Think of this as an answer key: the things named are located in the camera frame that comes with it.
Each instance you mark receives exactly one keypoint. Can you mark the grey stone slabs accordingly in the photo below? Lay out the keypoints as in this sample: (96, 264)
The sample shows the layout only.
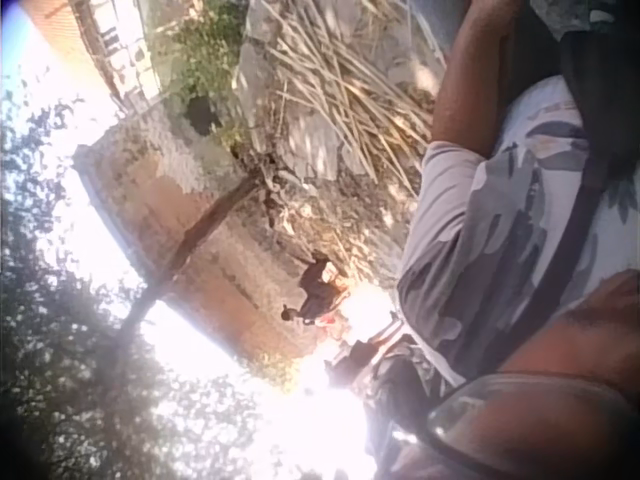
(305, 145)

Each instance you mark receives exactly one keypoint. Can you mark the brick building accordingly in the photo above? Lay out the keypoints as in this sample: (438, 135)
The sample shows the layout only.
(200, 230)

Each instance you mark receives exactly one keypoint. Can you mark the dark parked motorcycle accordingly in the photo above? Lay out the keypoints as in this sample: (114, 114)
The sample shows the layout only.
(365, 357)

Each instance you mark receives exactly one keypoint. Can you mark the heap of dry sticks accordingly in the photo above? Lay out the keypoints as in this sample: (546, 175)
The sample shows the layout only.
(345, 95)

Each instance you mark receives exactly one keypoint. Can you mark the green bush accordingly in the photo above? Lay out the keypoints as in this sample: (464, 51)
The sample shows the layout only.
(205, 45)

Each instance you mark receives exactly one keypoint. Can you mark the tree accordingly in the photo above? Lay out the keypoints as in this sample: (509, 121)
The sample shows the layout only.
(65, 350)

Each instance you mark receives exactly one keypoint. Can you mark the brick house with white wall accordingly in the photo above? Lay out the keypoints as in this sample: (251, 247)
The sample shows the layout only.
(110, 45)

